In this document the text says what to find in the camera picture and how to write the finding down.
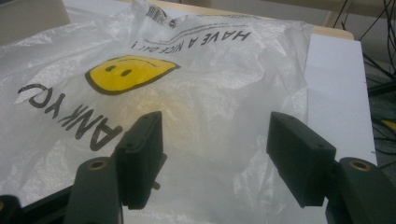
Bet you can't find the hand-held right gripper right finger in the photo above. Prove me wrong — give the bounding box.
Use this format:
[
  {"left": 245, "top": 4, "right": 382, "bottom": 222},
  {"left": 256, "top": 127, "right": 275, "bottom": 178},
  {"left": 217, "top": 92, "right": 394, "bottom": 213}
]
[{"left": 266, "top": 111, "right": 337, "bottom": 209}]

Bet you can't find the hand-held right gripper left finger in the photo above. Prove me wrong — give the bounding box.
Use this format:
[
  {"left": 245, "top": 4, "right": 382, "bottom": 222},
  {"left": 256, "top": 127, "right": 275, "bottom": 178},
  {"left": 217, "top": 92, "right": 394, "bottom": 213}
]
[{"left": 113, "top": 111, "right": 168, "bottom": 210}]

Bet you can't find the white smiley plastic bag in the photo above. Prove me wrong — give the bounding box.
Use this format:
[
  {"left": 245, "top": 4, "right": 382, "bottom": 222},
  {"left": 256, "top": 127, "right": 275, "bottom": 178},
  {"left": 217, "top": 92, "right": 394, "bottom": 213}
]
[{"left": 0, "top": 0, "right": 314, "bottom": 224}]

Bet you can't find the tangle of black floor cables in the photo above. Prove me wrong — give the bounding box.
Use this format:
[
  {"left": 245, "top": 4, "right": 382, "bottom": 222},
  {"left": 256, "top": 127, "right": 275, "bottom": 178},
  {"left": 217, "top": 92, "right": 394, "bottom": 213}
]
[{"left": 332, "top": 0, "right": 396, "bottom": 150}]

